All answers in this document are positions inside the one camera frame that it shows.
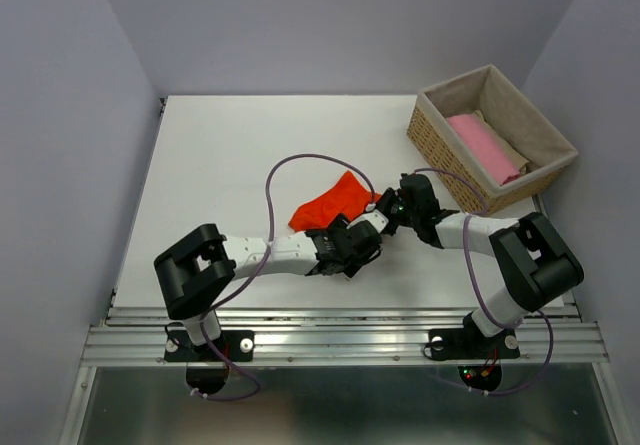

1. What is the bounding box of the orange t shirt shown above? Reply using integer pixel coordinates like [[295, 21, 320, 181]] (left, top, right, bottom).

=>
[[288, 171, 372, 232]]

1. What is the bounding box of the wicker basket with liner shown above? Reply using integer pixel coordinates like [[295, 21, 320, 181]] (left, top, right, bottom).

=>
[[407, 65, 578, 214]]

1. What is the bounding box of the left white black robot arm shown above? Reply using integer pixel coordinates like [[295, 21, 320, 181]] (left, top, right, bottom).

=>
[[153, 210, 389, 359]]

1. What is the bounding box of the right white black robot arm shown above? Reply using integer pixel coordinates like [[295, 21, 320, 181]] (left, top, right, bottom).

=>
[[373, 174, 584, 355]]

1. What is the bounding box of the pink rolled t shirt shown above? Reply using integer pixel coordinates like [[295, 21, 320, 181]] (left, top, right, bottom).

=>
[[447, 114, 520, 185]]

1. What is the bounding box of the beige rolled t shirt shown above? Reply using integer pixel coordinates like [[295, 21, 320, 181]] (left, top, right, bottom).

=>
[[472, 109, 529, 175]]

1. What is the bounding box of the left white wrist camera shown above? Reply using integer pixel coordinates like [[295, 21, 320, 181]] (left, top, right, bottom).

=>
[[347, 204, 389, 234]]

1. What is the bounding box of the aluminium mounting rail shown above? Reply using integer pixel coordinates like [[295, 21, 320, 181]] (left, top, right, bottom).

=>
[[81, 306, 609, 368]]

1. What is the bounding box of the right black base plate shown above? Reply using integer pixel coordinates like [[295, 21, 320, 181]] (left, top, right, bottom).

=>
[[424, 328, 520, 361]]

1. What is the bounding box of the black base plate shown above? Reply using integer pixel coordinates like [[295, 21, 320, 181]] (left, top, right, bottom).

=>
[[424, 328, 520, 361], [163, 329, 255, 363]]

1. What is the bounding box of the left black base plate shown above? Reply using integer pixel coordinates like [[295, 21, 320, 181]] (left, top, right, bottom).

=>
[[163, 329, 255, 363]]

